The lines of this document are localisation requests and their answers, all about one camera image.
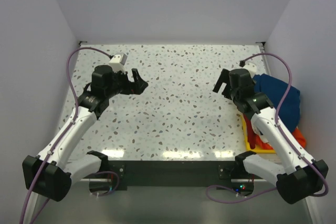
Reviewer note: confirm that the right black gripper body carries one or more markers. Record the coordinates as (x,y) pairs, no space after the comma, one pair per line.
(233,93)

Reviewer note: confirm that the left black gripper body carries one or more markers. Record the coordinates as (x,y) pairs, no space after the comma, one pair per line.
(121,85)

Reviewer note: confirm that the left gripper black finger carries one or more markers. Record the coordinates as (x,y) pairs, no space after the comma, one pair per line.
(138,87)
(136,76)

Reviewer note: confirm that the blue t shirt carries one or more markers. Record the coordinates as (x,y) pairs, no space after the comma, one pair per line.
(274,89)

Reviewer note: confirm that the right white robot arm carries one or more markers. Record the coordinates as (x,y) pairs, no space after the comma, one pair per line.
(298,175)

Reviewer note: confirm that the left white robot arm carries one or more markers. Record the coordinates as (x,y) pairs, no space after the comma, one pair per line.
(49,174)

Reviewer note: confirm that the red t shirt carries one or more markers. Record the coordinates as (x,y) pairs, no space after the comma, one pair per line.
(252,137)

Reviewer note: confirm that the orange t shirt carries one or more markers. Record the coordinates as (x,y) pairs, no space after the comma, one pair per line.
(296,133)

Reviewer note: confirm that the yellow plastic bin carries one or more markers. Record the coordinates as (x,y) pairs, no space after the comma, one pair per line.
(257,148)

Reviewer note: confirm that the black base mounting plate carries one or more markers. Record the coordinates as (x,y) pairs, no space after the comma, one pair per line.
(125,174)

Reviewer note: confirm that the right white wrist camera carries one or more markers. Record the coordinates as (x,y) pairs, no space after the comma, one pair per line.
(249,66)

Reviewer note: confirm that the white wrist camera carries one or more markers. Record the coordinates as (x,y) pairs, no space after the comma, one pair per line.
(249,66)
(117,62)

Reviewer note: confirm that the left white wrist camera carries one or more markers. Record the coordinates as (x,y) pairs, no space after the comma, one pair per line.
(117,62)

